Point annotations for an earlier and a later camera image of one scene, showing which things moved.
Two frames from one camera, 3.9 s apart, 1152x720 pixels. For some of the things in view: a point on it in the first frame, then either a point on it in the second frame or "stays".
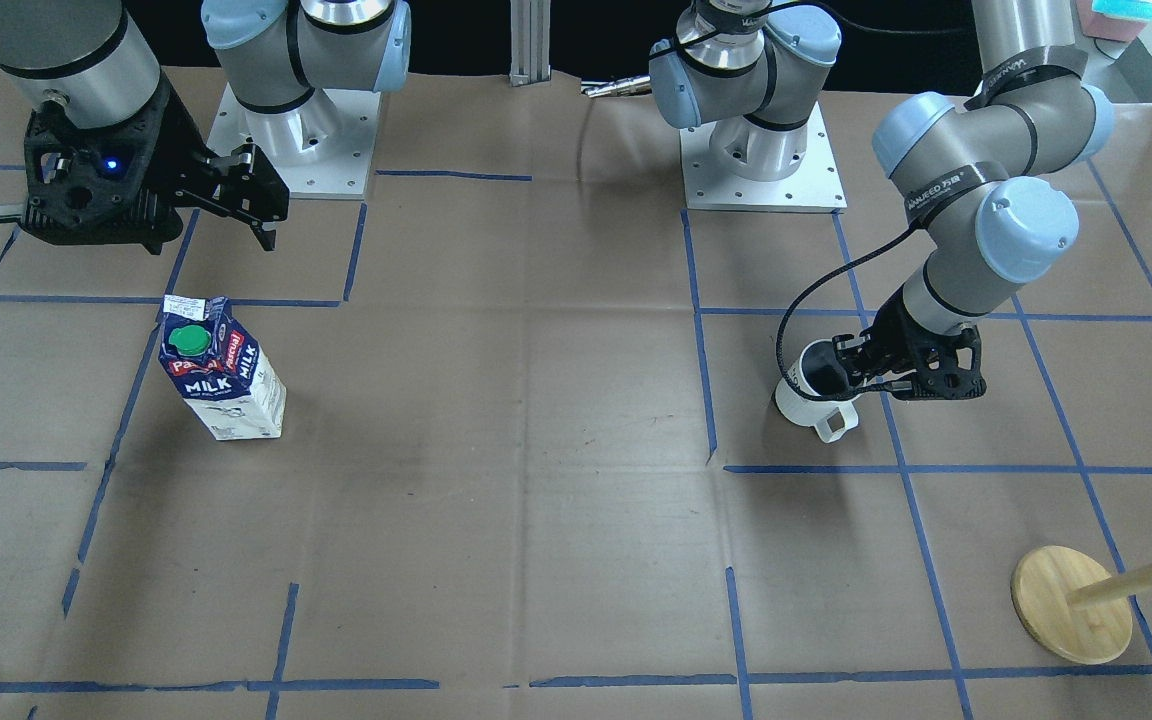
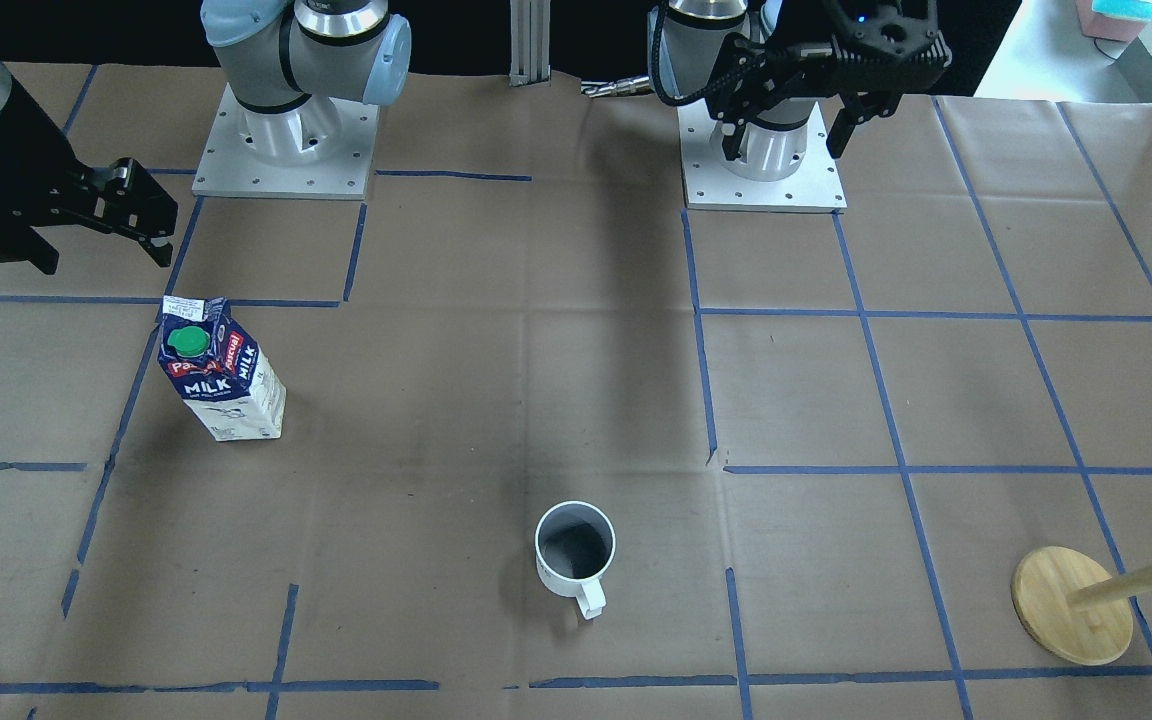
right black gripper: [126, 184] → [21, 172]
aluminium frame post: [530, 22] stays
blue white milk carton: [214, 363] stays
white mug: [815, 393] → [575, 543]
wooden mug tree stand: [1070, 605] stays
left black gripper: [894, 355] → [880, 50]
